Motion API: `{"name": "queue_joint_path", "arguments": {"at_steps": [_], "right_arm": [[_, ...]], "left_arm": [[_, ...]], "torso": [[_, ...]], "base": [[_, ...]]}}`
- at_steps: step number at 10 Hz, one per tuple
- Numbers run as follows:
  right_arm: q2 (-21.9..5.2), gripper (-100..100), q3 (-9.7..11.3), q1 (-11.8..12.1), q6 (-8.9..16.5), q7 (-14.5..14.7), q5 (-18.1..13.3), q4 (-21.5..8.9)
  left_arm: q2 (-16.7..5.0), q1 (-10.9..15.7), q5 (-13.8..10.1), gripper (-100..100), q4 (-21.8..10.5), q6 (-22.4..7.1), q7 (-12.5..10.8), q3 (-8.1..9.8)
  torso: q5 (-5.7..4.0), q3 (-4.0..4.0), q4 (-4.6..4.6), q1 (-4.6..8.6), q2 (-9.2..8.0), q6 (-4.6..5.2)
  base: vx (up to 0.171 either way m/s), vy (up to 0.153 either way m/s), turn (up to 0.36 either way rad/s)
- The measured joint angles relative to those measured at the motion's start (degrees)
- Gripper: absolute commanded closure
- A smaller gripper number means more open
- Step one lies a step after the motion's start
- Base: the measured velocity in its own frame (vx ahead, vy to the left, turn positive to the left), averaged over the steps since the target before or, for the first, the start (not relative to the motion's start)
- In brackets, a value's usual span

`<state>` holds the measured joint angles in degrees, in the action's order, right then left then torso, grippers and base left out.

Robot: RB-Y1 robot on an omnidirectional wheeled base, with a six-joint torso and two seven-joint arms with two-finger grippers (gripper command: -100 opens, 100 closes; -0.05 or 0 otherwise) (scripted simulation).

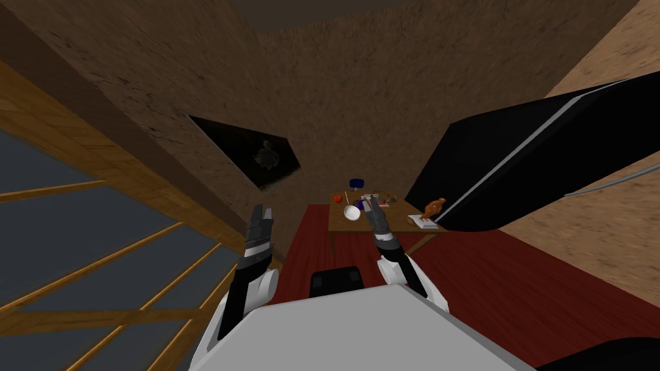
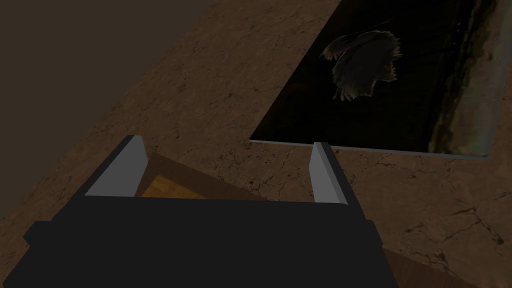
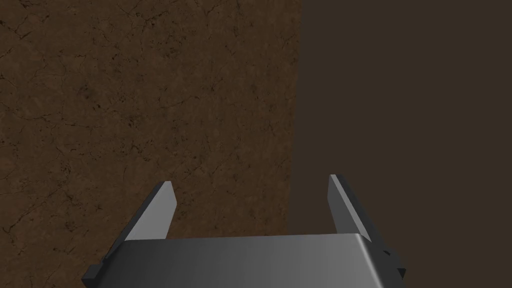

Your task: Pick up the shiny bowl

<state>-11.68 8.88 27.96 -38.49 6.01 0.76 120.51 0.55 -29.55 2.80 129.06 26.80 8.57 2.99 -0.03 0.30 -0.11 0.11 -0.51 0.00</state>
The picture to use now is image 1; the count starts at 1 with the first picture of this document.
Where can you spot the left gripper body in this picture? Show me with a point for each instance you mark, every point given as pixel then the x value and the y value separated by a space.
pixel 259 234

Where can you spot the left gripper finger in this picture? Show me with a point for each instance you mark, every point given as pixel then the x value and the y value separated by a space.
pixel 268 215
pixel 257 214

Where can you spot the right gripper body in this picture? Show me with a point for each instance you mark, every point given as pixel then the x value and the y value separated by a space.
pixel 378 221

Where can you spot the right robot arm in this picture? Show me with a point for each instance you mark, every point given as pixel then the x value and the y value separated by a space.
pixel 397 257

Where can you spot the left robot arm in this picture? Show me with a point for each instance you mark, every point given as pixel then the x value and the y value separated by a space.
pixel 242 293

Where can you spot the white bowl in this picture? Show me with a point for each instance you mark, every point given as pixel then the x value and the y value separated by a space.
pixel 352 213

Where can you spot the blue rounded object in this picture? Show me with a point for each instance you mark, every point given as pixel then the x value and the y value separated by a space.
pixel 357 183

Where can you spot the brown wooden table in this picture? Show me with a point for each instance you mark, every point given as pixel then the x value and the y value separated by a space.
pixel 402 219

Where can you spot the white book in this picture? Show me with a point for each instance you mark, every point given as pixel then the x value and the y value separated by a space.
pixel 423 223

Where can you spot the brown figurine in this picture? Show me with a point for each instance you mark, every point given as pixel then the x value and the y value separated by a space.
pixel 433 207

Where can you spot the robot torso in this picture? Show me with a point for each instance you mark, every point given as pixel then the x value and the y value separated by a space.
pixel 361 335

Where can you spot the large black furniture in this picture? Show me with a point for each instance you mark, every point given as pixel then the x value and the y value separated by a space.
pixel 515 170

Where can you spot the wooden framed window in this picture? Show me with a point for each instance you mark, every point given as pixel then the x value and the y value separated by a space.
pixel 62 247

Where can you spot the thin grey rod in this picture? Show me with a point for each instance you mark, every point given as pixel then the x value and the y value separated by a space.
pixel 613 181

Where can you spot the black wall picture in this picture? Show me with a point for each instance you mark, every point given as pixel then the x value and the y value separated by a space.
pixel 252 152

